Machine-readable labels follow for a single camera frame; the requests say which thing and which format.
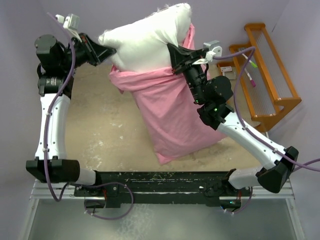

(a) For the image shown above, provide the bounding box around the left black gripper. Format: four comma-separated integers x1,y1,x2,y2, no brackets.
58,32,115,72

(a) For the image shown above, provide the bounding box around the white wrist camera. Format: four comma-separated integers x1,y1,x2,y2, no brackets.
193,40,223,65
55,13,80,36

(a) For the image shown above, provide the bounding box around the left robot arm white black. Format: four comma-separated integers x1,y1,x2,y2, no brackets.
25,33,116,196

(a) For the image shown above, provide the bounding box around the purple cable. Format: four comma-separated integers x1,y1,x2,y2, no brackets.
43,12,135,220
212,46,320,216

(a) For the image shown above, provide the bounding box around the white pillow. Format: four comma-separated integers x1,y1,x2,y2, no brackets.
98,3,192,73

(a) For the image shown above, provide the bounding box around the green-capped white marker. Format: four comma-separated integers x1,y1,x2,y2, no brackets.
240,51,258,69

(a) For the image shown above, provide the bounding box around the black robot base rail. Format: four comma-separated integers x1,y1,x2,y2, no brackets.
74,171,251,209

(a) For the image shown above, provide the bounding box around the aluminium frame rail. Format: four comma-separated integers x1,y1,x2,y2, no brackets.
30,180,295,200

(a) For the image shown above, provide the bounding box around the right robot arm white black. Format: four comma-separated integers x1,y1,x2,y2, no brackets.
167,43,299,196

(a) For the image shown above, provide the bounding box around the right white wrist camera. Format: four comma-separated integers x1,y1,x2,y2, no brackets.
193,40,223,65

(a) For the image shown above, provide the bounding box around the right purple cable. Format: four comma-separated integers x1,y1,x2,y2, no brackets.
212,46,320,216

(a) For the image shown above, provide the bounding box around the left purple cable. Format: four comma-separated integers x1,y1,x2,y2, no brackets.
43,12,135,220

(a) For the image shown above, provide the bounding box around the grey flat tray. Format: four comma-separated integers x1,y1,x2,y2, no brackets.
222,72,237,80

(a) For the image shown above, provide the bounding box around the white red label card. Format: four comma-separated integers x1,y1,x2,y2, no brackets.
220,66,233,76

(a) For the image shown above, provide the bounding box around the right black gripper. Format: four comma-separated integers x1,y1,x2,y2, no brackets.
167,42,207,105

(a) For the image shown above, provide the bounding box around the pink rose-patterned pillowcase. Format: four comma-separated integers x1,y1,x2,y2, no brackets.
109,23,225,164

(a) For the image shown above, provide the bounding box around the magenta-capped white marker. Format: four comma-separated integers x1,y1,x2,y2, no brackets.
244,68,256,88

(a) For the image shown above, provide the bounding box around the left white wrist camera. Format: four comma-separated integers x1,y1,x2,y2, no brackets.
55,13,80,36

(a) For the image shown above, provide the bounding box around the orange wooden stepped rack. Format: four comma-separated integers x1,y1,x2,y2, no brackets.
229,23,302,132

